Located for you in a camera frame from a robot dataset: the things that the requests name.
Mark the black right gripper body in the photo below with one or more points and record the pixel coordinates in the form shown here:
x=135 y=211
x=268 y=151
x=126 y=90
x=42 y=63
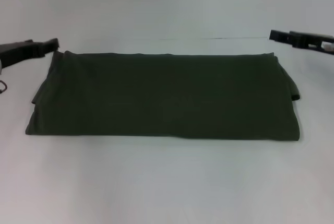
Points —
x=323 y=44

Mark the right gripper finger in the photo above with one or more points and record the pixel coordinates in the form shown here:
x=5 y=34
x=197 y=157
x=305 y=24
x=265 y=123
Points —
x=279 y=36
x=300 y=39

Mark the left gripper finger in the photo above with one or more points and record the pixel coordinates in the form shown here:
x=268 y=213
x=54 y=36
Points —
x=50 y=45

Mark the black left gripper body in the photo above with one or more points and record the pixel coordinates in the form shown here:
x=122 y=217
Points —
x=19 y=51

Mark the dark green printed t-shirt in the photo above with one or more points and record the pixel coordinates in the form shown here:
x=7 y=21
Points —
x=161 y=96

